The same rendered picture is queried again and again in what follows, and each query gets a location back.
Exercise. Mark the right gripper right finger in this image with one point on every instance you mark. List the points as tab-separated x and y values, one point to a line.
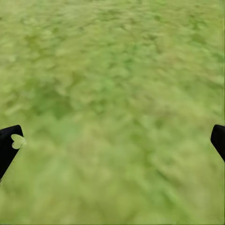
218	139

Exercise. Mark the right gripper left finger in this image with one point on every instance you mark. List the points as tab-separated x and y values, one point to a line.
11	139

